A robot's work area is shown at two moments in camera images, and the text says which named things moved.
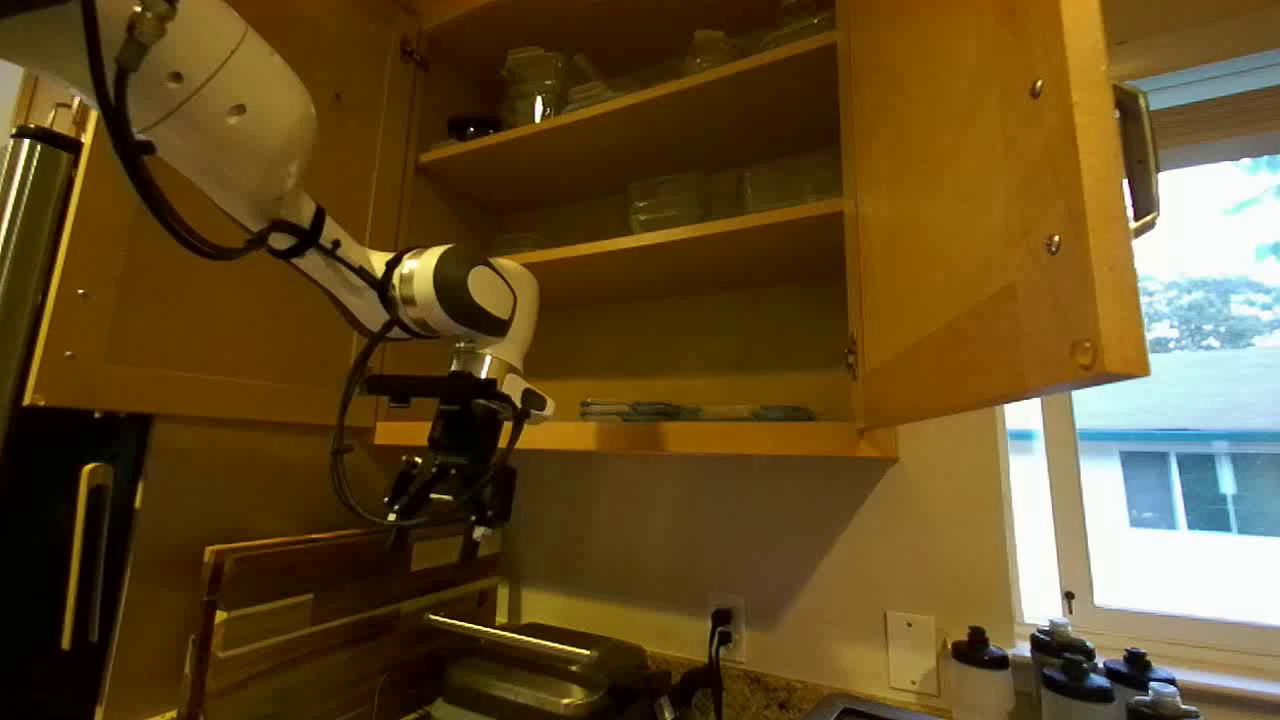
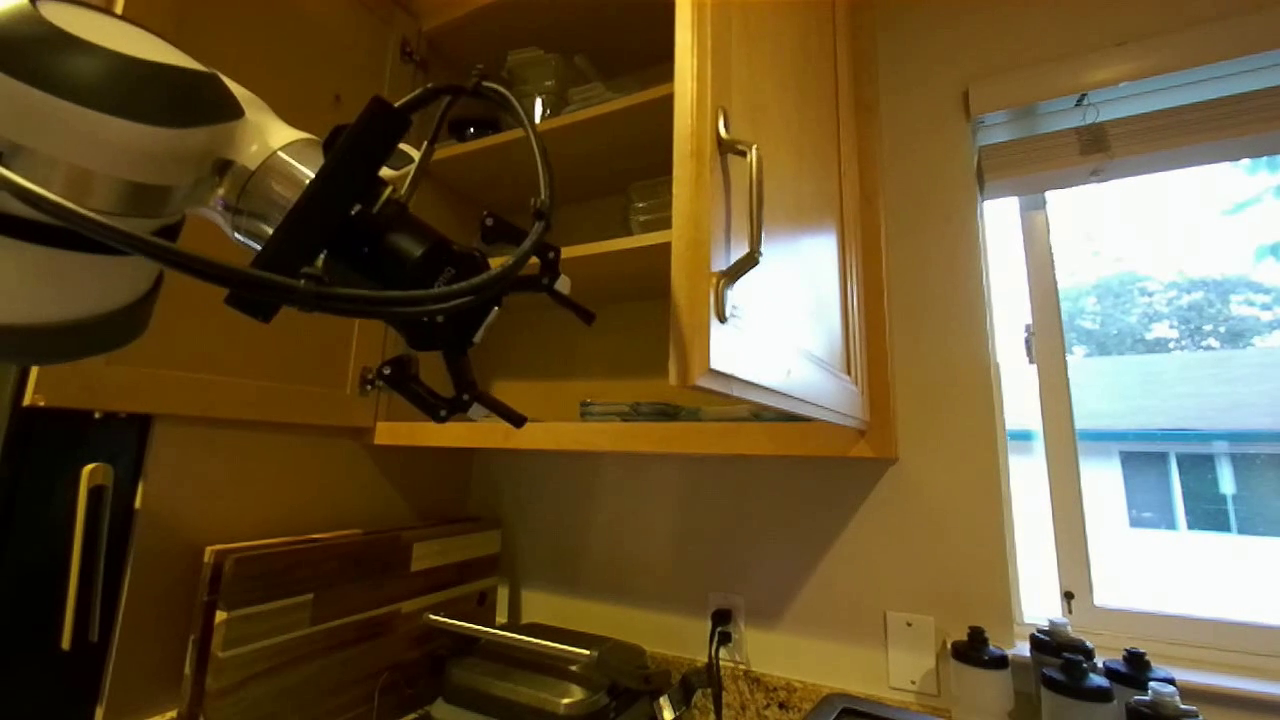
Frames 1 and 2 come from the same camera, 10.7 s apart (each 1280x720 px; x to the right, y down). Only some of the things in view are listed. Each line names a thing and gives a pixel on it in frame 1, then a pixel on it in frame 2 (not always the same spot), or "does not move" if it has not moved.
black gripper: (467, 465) to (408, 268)
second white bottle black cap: (1070, 666) does not move
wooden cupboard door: (152, 322) does not move
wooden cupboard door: (988, 207) to (772, 201)
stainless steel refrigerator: (70, 482) does not move
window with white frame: (1146, 514) does not move
